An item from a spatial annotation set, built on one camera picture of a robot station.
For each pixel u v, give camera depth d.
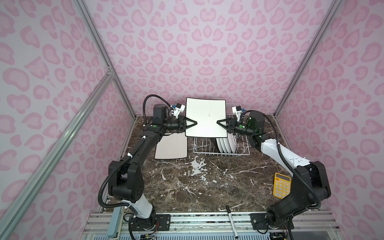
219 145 0.86
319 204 0.42
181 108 0.75
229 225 0.73
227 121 0.75
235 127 0.72
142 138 0.55
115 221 0.69
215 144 0.86
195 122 0.76
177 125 0.71
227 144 0.86
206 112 0.80
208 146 0.95
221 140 0.86
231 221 0.73
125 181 0.45
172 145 1.01
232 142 0.90
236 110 0.76
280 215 0.62
